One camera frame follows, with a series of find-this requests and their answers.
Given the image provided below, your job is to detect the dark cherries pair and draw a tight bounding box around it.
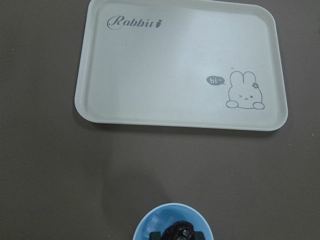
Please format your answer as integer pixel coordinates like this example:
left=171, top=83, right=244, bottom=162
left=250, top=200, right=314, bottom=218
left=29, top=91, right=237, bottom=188
left=161, top=221, right=195, bottom=240

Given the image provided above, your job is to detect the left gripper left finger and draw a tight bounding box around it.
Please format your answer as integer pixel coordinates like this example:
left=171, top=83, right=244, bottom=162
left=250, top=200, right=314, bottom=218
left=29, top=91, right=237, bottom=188
left=149, top=231, right=162, bottom=240

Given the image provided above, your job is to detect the light blue plastic cup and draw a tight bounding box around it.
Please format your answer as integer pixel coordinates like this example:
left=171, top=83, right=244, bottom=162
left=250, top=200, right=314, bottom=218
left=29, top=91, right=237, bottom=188
left=133, top=203, right=214, bottom=240

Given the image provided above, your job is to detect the ice cube in cup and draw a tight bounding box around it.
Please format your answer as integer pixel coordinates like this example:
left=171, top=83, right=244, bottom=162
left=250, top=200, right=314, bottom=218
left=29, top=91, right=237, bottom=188
left=144, top=214, right=171, bottom=237

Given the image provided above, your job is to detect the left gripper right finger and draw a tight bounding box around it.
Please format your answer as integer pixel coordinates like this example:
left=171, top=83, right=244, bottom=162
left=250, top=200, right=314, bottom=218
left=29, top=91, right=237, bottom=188
left=193, top=231, right=204, bottom=240

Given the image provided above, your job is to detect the cream rabbit tray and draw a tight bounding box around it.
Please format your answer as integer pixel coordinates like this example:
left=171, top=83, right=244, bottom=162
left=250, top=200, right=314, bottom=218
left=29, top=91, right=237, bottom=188
left=74, top=0, right=288, bottom=131

